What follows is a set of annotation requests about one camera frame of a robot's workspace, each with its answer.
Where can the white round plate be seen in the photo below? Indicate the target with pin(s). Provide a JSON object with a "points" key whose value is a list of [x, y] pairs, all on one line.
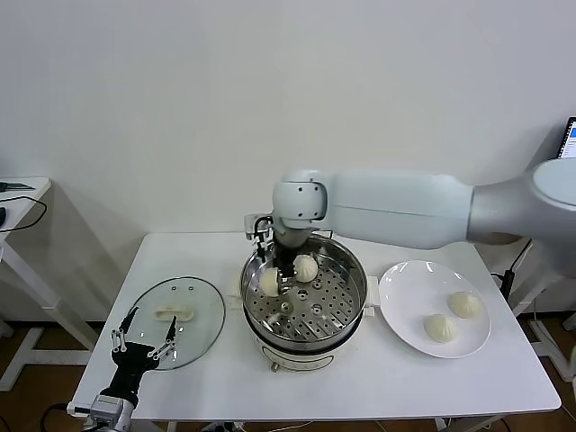
{"points": [[459, 344]]}

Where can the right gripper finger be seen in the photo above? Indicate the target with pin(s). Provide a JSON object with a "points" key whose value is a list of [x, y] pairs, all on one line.
{"points": [[284, 281]]}

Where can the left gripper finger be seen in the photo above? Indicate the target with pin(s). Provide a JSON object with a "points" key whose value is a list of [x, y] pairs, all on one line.
{"points": [[118, 339], [168, 342]]}

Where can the green and black tool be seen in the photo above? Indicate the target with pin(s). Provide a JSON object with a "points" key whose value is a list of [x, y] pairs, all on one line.
{"points": [[15, 186]]}

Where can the black computer mouse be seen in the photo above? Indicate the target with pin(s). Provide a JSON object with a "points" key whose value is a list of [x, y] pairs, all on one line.
{"points": [[2, 217]]}

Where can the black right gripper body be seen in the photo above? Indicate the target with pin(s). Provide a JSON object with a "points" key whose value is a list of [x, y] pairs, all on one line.
{"points": [[284, 261]]}

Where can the grey open laptop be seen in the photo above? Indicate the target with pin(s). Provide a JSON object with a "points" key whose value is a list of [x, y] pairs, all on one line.
{"points": [[569, 139]]}

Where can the white side table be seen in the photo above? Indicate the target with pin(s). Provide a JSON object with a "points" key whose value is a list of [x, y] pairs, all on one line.
{"points": [[38, 185]]}

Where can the round glass pot lid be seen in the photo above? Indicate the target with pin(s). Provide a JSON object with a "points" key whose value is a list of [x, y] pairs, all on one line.
{"points": [[202, 299]]}

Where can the white steamed baozi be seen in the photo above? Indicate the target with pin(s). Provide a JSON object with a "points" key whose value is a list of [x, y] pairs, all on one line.
{"points": [[465, 306], [269, 283], [441, 328], [308, 270]]}

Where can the stainless steel steamer basket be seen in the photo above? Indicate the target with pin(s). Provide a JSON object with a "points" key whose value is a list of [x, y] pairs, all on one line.
{"points": [[333, 297]]}

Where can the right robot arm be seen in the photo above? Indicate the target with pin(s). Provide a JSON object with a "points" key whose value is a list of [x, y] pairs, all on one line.
{"points": [[396, 207]]}

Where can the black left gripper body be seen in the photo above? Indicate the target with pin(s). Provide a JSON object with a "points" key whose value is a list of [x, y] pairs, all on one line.
{"points": [[132, 362]]}

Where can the white electric cooking pot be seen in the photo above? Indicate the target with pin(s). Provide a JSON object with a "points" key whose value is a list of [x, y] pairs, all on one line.
{"points": [[297, 360]]}

